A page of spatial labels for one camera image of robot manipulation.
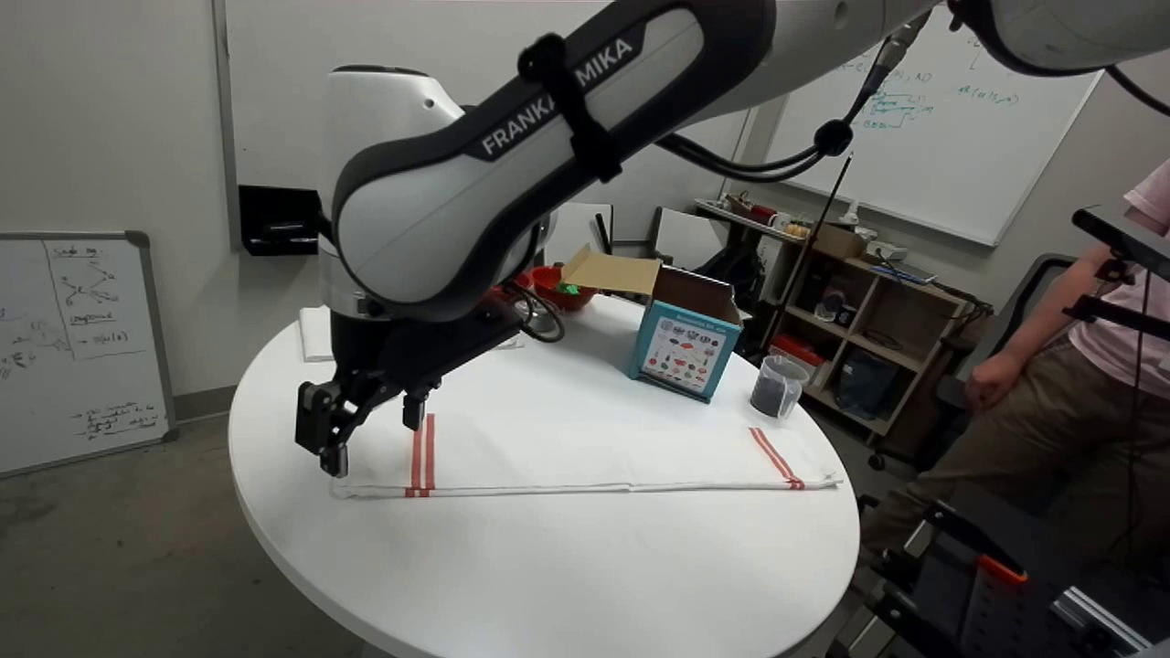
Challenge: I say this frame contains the black office chair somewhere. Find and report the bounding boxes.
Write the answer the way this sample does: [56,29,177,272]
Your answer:
[868,251,1070,468]

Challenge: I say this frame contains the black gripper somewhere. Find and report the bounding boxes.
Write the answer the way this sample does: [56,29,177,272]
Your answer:
[295,304,518,478]

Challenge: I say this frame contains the white round table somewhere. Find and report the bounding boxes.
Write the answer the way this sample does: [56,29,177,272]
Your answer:
[228,296,860,658]

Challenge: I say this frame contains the wooden shelf unit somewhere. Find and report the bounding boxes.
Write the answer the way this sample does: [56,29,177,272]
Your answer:
[702,202,985,450]

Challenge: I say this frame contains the clear measuring cup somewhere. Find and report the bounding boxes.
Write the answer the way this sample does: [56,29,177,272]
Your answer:
[748,356,814,417]

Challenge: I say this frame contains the metal strainer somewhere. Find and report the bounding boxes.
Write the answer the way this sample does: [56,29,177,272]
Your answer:
[513,296,562,343]

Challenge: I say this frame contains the small whiteboard on floor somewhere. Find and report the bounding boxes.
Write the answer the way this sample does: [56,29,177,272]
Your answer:
[0,230,177,474]

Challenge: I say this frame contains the person in pink shirt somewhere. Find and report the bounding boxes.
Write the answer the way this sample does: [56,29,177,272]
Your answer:
[869,156,1170,578]

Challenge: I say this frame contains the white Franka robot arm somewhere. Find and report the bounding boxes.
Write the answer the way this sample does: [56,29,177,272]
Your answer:
[295,0,1170,474]

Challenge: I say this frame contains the black case on wall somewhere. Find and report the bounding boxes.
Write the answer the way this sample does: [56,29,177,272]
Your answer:
[238,188,327,256]

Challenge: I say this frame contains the large wall whiteboard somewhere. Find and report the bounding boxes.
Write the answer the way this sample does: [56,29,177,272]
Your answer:
[793,16,1098,250]

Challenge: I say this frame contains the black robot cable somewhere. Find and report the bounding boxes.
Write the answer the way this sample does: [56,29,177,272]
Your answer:
[654,10,930,188]

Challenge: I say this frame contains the blue cardboard toy box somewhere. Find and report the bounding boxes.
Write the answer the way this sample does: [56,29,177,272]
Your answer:
[554,250,746,407]

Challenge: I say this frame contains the white towel red stripes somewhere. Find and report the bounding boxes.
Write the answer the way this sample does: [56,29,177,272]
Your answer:
[329,414,843,501]

